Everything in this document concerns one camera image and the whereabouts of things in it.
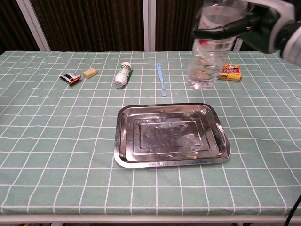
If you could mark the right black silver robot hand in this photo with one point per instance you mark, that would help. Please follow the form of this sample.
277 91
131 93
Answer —
261 30

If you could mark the white partition frame post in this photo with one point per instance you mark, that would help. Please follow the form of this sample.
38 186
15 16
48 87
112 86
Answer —
149 23
238 46
35 26

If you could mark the green white checked tablecloth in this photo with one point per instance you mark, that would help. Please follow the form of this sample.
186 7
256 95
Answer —
70 141

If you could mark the yellow orange snack box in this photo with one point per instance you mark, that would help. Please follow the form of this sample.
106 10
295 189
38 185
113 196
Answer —
231 73

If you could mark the white green tube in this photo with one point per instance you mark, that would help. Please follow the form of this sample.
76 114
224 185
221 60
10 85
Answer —
122 75

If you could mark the light blue toothbrush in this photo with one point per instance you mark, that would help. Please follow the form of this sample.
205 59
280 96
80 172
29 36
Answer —
161 77

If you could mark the clear plastic water bottle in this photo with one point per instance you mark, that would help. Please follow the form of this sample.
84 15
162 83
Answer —
207 63

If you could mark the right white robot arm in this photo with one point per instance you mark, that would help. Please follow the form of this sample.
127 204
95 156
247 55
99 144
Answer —
294 44

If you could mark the beige rectangular block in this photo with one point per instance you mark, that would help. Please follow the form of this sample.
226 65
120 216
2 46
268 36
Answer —
90 72

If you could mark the rectangular metal tray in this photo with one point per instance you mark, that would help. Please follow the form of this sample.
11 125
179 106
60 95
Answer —
169 136

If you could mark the black orange snack packet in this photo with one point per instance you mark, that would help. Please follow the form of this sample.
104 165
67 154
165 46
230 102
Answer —
70 78

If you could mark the dark brown pleated curtain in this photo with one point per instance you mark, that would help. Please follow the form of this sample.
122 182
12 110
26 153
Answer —
176 23
11 23
94 23

